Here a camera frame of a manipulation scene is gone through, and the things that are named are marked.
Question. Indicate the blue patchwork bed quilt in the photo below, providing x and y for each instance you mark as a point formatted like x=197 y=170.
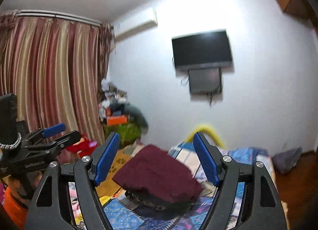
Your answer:
x=126 y=214

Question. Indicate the clutter pile in corner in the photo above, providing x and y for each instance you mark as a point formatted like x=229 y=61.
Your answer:
x=120 y=116

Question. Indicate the red plush toy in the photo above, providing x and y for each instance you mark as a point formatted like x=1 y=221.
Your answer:
x=84 y=147

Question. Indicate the striped pink curtain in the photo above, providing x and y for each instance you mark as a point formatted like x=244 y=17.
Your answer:
x=55 y=68

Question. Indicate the grey box under television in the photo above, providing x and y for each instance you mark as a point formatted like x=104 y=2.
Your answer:
x=205 y=81

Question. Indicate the tan cutout cloth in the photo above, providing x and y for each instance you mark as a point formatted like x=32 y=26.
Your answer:
x=108 y=187

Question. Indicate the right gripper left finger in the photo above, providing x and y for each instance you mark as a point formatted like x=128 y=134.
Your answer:
x=51 y=207

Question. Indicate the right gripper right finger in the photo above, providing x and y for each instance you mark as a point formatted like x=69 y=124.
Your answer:
x=260 y=208

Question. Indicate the white air conditioner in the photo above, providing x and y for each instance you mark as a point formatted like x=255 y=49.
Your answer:
x=135 y=24

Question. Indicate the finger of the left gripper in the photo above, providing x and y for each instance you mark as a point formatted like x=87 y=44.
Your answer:
x=53 y=130
x=68 y=139

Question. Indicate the black wall television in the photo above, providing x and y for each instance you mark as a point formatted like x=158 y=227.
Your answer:
x=202 y=50

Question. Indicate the grey bag on floor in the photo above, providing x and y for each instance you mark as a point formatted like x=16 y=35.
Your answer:
x=285 y=161

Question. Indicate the black patterned folded garment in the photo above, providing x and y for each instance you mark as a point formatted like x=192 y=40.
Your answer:
x=170 y=200

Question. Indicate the yellow curved object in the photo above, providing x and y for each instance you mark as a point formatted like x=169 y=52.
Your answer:
x=206 y=129

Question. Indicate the maroon button shirt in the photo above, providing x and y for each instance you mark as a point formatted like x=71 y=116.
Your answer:
x=155 y=170

